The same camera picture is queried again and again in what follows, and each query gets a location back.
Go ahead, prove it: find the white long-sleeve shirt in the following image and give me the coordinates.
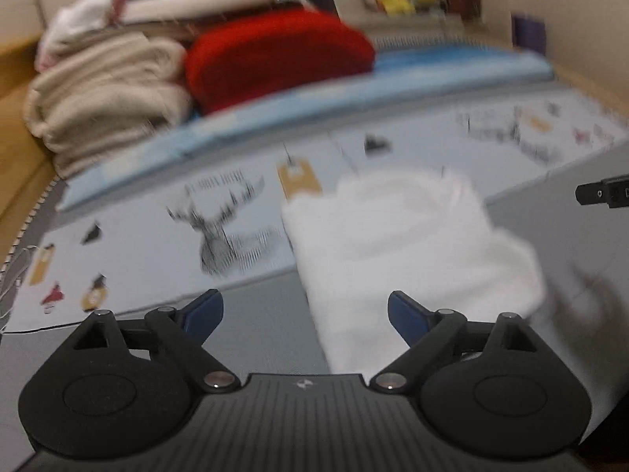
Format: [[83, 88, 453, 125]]
[[281, 170, 546, 378]]

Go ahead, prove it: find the purple box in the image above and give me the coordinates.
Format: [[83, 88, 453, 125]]
[[512, 14, 547, 55]]

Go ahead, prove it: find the printed deer bed sheet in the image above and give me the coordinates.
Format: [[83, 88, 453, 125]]
[[6, 88, 628, 334]]

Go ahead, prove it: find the wooden headboard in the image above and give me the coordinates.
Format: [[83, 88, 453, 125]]
[[0, 36, 54, 257]]

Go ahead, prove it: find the light blue folded sheet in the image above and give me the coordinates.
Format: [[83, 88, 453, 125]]
[[57, 44, 554, 212]]

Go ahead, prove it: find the cream folded blanket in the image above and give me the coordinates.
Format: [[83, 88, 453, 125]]
[[24, 33, 193, 179]]

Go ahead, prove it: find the red folded blanket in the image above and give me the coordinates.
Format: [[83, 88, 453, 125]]
[[184, 9, 375, 114]]

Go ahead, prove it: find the white pink garment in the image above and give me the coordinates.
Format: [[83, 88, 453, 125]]
[[34, 0, 127, 72]]

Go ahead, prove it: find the white charging cable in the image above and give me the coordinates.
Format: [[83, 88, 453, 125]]
[[0, 242, 41, 335]]

